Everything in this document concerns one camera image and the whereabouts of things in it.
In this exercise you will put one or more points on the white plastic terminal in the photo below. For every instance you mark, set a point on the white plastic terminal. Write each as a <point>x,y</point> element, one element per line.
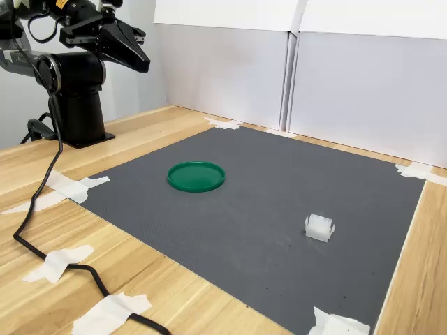
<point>318,228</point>

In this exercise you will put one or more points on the round green lid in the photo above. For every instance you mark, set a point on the round green lid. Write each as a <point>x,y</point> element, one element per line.
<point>195,178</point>

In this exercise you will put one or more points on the white board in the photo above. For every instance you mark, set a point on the white board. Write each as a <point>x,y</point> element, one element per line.
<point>223,12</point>
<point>377,17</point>

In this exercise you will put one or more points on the pale grey partition panel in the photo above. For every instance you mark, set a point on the pale grey partition panel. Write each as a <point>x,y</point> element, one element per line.
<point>227,76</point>
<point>370,97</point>

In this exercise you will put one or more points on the white tape strip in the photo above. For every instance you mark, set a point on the white tape strip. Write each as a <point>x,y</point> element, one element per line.
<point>78,188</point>
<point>225,123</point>
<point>57,263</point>
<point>21,207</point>
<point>335,324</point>
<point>108,314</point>
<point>415,171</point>

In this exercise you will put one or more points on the dark grey mat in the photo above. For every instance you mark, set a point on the dark grey mat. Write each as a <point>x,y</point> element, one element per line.
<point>251,216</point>

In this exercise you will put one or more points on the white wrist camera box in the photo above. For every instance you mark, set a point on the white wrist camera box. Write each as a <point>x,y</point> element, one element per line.
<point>110,4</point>

